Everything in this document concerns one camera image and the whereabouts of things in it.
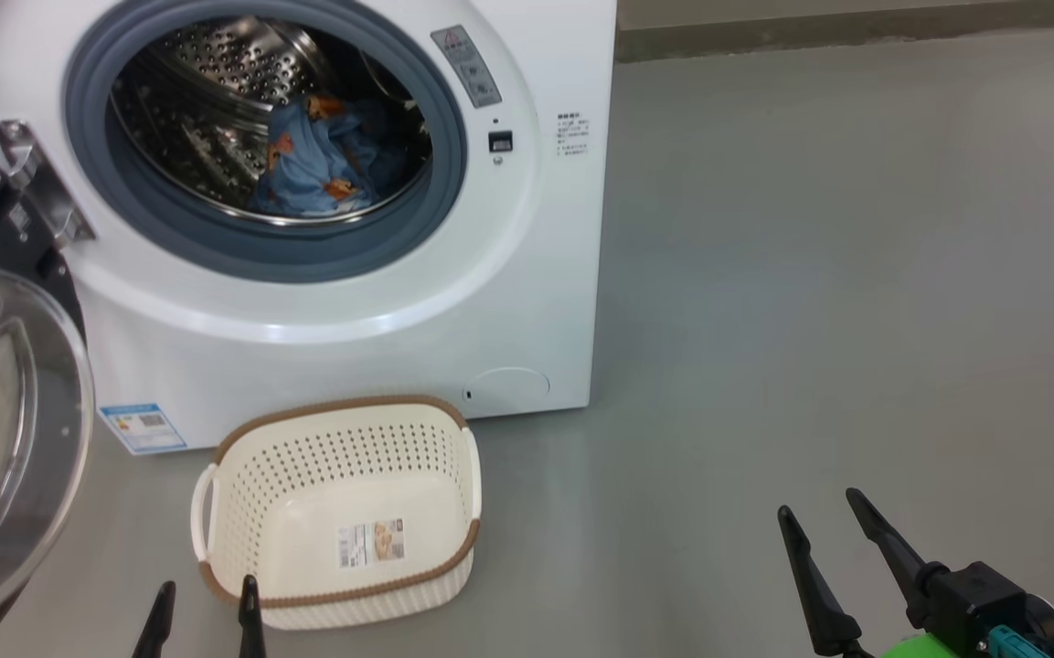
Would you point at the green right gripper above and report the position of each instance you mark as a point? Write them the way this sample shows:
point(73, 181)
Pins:
point(920, 649)

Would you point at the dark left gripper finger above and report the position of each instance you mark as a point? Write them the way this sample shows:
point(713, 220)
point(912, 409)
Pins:
point(159, 631)
point(251, 621)

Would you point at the black glass washing machine door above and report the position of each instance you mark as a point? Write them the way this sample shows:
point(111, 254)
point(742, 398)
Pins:
point(15, 411)

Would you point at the blue bear-print garment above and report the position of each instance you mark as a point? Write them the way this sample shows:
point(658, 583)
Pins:
point(307, 164)
point(389, 137)

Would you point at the basket product label sticker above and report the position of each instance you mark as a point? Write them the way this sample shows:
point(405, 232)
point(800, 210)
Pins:
point(371, 544)

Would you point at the cream perforated laundry basket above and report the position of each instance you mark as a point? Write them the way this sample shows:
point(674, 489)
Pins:
point(353, 484)

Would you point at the grey rubber door gasket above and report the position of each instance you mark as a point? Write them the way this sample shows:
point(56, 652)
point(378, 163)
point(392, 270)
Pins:
point(261, 256)

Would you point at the white front-load washing machine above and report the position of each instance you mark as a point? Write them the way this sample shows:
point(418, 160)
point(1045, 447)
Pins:
point(490, 302)

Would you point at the metal door hinge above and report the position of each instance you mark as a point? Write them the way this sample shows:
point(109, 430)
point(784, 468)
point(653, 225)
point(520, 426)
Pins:
point(42, 187)

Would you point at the black door latch socket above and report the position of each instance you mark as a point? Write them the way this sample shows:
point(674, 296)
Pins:
point(500, 142)

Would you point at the blue energy label sticker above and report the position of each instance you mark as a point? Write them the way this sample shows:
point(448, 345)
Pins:
point(143, 428)

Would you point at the round white filter cover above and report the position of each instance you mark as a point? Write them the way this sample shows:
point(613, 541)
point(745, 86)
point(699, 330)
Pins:
point(506, 388)

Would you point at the small text sticker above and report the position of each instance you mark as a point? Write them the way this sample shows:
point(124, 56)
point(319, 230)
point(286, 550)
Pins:
point(573, 134)

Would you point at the grey warning sticker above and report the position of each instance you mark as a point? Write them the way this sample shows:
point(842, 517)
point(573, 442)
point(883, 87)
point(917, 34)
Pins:
point(467, 64)

